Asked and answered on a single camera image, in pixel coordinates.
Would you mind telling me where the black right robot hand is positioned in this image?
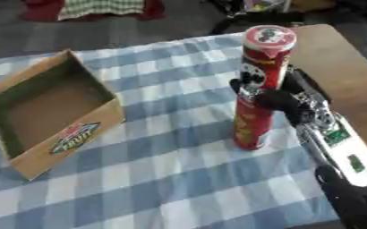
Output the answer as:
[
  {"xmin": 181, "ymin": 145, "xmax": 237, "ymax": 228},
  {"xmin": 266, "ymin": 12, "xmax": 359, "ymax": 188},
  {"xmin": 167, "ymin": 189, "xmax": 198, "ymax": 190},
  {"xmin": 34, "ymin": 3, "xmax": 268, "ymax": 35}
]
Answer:
[{"xmin": 227, "ymin": 64, "xmax": 331, "ymax": 127}]

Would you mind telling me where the red cylindrical chip can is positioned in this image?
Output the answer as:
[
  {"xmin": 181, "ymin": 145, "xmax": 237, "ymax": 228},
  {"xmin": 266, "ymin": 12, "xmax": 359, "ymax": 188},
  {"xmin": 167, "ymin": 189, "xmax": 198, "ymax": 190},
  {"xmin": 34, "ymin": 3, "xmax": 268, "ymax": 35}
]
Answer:
[{"xmin": 232, "ymin": 24, "xmax": 298, "ymax": 151}]

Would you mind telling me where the tan open cardboard box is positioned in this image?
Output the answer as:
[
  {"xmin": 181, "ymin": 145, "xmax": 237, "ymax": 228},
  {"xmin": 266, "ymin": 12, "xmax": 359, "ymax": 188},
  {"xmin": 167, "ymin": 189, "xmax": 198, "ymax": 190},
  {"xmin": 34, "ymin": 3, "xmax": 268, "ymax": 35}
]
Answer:
[{"xmin": 0, "ymin": 48, "xmax": 127, "ymax": 181}]

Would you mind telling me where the black chair base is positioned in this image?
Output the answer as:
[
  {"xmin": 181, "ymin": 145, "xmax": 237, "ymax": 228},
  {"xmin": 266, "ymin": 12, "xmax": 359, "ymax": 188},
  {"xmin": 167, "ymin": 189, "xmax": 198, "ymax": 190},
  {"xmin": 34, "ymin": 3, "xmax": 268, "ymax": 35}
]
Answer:
[{"xmin": 209, "ymin": 0, "xmax": 308, "ymax": 36}]

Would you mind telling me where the red and checked cloth bundle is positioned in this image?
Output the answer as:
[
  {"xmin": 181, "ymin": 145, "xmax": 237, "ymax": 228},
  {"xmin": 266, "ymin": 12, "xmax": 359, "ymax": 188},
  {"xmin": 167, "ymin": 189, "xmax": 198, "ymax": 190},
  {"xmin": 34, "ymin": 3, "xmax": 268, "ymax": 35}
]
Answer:
[{"xmin": 21, "ymin": 0, "xmax": 166, "ymax": 22}]

